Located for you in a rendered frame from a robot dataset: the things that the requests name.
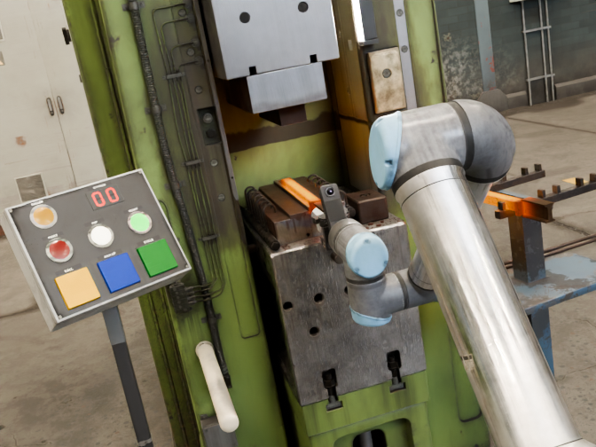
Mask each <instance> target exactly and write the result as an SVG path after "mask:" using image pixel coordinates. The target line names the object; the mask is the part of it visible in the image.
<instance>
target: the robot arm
mask: <svg viewBox="0 0 596 447"><path fill-rule="evenodd" d="M515 152H516V148H515V138H514V134H513V131H512V129H511V127H510V125H509V123H508V122H507V121H506V119H505V118H504V117H503V116H502V115H501V114H500V113H499V112H498V111H497V110H495V109H494V108H492V107H490V106H488V105H486V104H484V103H482V102H478V101H475V100H470V99H455V100H451V101H449V102H446V103H441V104H436V105H431V106H424V107H421V108H416V109H412V110H408V111H403V112H400V111H397V112H395V113H394V114H390V115H386V116H382V117H380V118H379V119H377V120H376V121H375V122H374V124H373V125H372V128H371V132H370V137H369V157H370V164H371V170H372V176H373V179H374V182H375V183H376V185H377V186H378V187H379V188H380V189H381V190H386V191H387V190H389V189H390V188H391V189H392V191H393V193H394V195H395V198H396V201H397V202H398V203H399V204H400V207H401V209H402V211H403V213H404V217H405V220H406V222H407V224H408V226H409V229H410V231H411V234H412V237H413V239H414V242H415V245H416V247H417V250H416V252H415V255H414V257H413V259H412V261H411V263H410V266H409V268H407V269H404V270H400V271H395V272H391V273H388V274H386V273H385V267H386V266H387V263H388V250H387V248H386V246H385V245H384V243H383V241H382V240H381V239H380V238H379V237H378V236H376V235H375V234H373V233H371V232H370V231H368V230H367V229H366V228H365V227H364V226H363V225H362V224H361V223H359V222H358V221H356V220H354V219H350V218H349V211H348V210H347V209H346V208H344V207H343V204H342V201H341V195H340V192H339V189H338V186H337V184H326V185H322V186H321V187H320V189H319V191H318V193H319V197H320V199H321V203H322V206H323V210H324V213H323V212H322V211H320V210H319V209H318V208H314V209H313V211H312V212H311V221H312V222H313V223H314V224H317V228H318V231H319V232H321V227H323V228H322V230H323V236H324V238H322V237H320V240H321V245H322V246H323V247H324V248H325V250H326V251H330V250H333V251H334V252H335V253H336V254H337V255H338V256H339V257H340V258H341V259H342V260H343V264H344V270H345V277H346V282H347V288H348V294H349V308H350V310H351V315H352V318H353V320H354V321H355V322H356V323H358V324H360V325H363V326H381V325H385V324H387V323H388V322H389V321H390V320H391V318H392V314H391V313H395V312H398V311H402V310H406V309H409V308H413V307H416V306H420V305H423V304H426V303H430V302H439V305H440V307H441V310H442V312H443V315H444V318H445V320H446V323H447V326H448V327H449V330H450V332H451V336H452V339H453V340H454V343H455V345H456V348H457V350H458V353H459V356H460V358H461V361H462V363H463V365H464V368H465V370H466V373H467V377H468V379H469V381H470V383H471V386H472V388H473V391H474V394H475V396H476V399H477V401H478V404H479V405H480V408H481V411H482V415H483V417H484V419H485V421H486V424H487V426H488V429H489V431H490V434H491V437H492V439H493V442H494V444H495V446H496V447H596V445H595V444H593V443H590V442H588V441H586V440H585V439H583V438H582V436H581V435H580V434H579V433H578V431H577V429H576V425H575V423H574V421H573V419H572V417H571V415H570V413H569V409H568V407H567V405H566V403H565V401H564V399H563V397H562V394H561V392H560V389H559V387H558V385H557V383H556V380H555V378H554V377H553V373H552V371H551V369H550V367H549V364H548V363H547V361H546V359H545V355H544V353H543V350H542V349H541V347H540V345H539V342H538V340H537V337H536V335H535V333H534V331H533V329H532V326H531V324H530V322H529V319H528V317H527V315H526V313H525V310H524V308H523V307H522V303H521V301H520V299H519V296H518V294H517V293H516V291H515V288H514V285H513V283H512V280H511V279H510V277H509V275H508V272H507V270H506V267H505V265H504V263H503V261H502V258H501V256H500V254H499V252H498V249H497V247H496V245H495V242H494V240H493V238H492V237H491V234H490V231H489V229H488V226H487V224H486V223H485V220H484V218H483V216H482V212H481V210H480V209H481V207H482V204H483V202H484V200H485V198H486V196H487V194H488V192H489V190H490V188H491V186H492V184H493V183H495V182H497V181H499V180H500V179H502V178H503V177H504V176H505V175H506V174H507V172H508V171H509V169H510V168H511V166H512V163H513V161H514V156H515ZM323 241H324V242H325V246H324V243H323ZM328 244H329V245H330V247H331V248H329V247H328Z"/></svg>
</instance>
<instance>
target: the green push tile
mask: <svg viewBox="0 0 596 447"><path fill-rule="evenodd" d="M137 253H138V255H139V257H140V259H141V261H142V263H143V265H144V266H145V269H146V271H147V273H148V275H149V277H150V278H152V277H154V276H157V275H159V274H162V273H163V272H166V271H170V270H172V269H175V268H176V267H177V266H178V265H177V263H176V260H175V258H174V256H173V255H172V253H171V251H170V249H169V246H168V244H167V242H166V240H165V239H161V240H158V241H155V242H153V243H151V244H148V245H145V246H142V247H139V248H138V249H137Z"/></svg>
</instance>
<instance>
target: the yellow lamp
mask: <svg viewBox="0 0 596 447"><path fill-rule="evenodd" d="M33 217H34V219H35V221H36V222H37V223H38V224H40V225H48V224H51V223H52V222H53V220H54V214H53V212H52V211H51V210H50V209H49V208H45V207H41V208H37V209H36V210H35V212H34V214H33Z"/></svg>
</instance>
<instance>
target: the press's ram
mask: <svg viewBox="0 0 596 447"><path fill-rule="evenodd" d="M199 5H200V13H201V17H202V22H203V27H204V31H205V36H206V40H207V44H208V52H209V57H210V61H211V66H212V70H213V75H214V77H217V78H221V79H224V80H232V79H237V78H241V77H246V76H250V74H254V75H258V74H263V73H268V72H272V71H278V70H282V69H287V68H291V67H299V66H304V65H308V64H310V62H317V63H318V62H322V61H327V60H331V59H338V58H339V57H340V55H339V49H338V43H337V38H336V32H335V26H334V20H333V10H332V4H331V0H199Z"/></svg>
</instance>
